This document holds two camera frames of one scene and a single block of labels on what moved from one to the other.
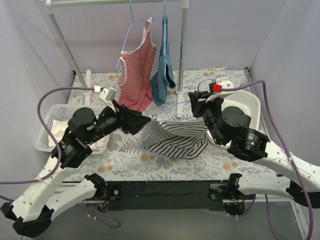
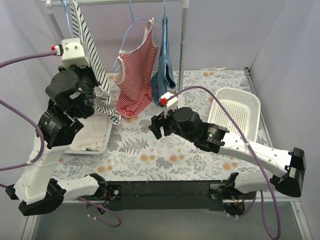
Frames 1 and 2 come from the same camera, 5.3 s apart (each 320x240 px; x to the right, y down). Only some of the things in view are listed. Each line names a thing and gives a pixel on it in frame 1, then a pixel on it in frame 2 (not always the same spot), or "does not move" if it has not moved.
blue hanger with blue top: x=164 y=19 does not move
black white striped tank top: x=183 y=137 -> x=103 y=100
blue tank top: x=164 y=78 does not move
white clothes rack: x=84 y=77 does not move
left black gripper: x=123 y=119 -> x=89 y=81
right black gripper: x=200 y=107 -> x=160 y=124
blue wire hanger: x=183 y=103 -> x=64 y=2
